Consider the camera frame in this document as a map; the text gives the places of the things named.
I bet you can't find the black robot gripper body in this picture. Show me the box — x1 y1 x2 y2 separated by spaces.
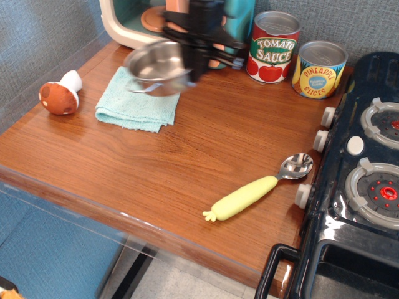
163 1 245 69

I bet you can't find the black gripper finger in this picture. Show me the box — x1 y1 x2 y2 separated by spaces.
185 46 210 83

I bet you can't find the stainless steel pot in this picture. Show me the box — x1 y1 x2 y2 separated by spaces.
124 40 196 97

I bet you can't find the tomato sauce can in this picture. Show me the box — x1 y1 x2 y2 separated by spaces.
246 11 301 83

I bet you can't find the teal toy microwave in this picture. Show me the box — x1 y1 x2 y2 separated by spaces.
100 1 255 59

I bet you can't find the light blue folded cloth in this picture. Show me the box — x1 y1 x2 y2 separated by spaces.
95 67 180 133

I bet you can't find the pineapple slices can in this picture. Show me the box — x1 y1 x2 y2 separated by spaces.
292 40 348 99

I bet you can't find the white stove knob rear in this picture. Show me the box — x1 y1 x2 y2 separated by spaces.
320 107 336 128

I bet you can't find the white stove knob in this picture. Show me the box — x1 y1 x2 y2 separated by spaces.
294 184 312 209
313 130 329 153
320 107 336 128

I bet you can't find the brown plush mushroom toy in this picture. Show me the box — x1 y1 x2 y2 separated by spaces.
38 70 82 115

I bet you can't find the white stove knob middle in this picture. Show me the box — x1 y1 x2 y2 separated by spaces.
313 130 329 153

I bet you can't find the white stove knob front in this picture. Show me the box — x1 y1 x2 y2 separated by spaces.
294 184 312 209

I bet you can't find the metal table leg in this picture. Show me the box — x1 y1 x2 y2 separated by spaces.
98 244 158 299

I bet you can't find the black toy stove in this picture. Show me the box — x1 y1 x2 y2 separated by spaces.
256 52 398 298

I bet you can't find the spoon with yellow handle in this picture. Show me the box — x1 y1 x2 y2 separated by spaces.
202 153 314 222

